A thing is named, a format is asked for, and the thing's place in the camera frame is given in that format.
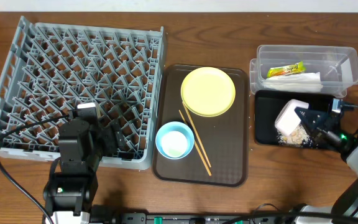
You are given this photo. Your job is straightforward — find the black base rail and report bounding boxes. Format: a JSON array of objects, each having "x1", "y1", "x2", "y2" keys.
[{"x1": 88, "y1": 212, "x2": 358, "y2": 224}]

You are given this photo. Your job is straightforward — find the wooden chopstick left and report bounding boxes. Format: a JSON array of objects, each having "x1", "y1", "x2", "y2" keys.
[{"x1": 178, "y1": 110, "x2": 212, "y2": 177}]

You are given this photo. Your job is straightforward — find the wooden chopstick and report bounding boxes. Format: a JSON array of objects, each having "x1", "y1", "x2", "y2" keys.
[
  {"x1": 182, "y1": 101, "x2": 211, "y2": 168},
  {"x1": 178, "y1": 110, "x2": 212, "y2": 177}
]

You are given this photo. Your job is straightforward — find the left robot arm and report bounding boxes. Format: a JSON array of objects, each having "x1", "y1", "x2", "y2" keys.
[{"x1": 44, "y1": 118, "x2": 125, "y2": 223}]

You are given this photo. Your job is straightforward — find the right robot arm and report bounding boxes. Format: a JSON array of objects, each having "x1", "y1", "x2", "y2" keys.
[{"x1": 294, "y1": 108, "x2": 358, "y2": 223}]

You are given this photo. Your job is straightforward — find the white pink small bowl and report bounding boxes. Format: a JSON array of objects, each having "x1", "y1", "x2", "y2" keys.
[{"x1": 275, "y1": 99, "x2": 309, "y2": 136}]

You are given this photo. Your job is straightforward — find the left black cable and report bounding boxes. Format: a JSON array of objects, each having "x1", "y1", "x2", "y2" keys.
[{"x1": 0, "y1": 113, "x2": 74, "y2": 224}]

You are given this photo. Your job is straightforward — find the dark brown serving tray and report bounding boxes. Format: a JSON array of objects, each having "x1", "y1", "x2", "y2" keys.
[{"x1": 152, "y1": 65, "x2": 249, "y2": 187}]

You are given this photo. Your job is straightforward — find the light blue bowl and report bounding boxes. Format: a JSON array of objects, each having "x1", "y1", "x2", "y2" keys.
[{"x1": 155, "y1": 121, "x2": 195, "y2": 160}]

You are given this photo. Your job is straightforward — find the white paper cup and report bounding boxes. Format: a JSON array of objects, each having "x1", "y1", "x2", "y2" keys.
[{"x1": 161, "y1": 131, "x2": 188, "y2": 158}]

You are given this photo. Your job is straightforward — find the green orange snack wrapper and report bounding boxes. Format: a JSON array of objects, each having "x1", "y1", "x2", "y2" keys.
[{"x1": 267, "y1": 61, "x2": 306, "y2": 78}]

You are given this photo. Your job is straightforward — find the grey plastic dishwasher rack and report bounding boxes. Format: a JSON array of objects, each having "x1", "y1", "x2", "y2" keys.
[{"x1": 0, "y1": 17, "x2": 167, "y2": 170}]

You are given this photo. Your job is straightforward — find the clear plastic waste bin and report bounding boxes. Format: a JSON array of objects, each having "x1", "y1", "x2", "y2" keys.
[{"x1": 249, "y1": 45, "x2": 358, "y2": 98}]

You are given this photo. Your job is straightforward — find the yellow round plate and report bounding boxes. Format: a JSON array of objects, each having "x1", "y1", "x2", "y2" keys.
[{"x1": 180, "y1": 67, "x2": 236, "y2": 117}]

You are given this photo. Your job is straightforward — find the black waste tray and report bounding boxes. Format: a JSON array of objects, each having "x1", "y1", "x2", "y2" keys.
[{"x1": 254, "y1": 90, "x2": 334, "y2": 151}]

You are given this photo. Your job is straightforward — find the wooden chopstick right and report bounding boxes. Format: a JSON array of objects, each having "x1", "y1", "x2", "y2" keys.
[{"x1": 182, "y1": 101, "x2": 211, "y2": 168}]

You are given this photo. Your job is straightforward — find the rice food scraps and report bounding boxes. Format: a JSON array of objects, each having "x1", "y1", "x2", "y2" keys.
[{"x1": 277, "y1": 124, "x2": 313, "y2": 147}]

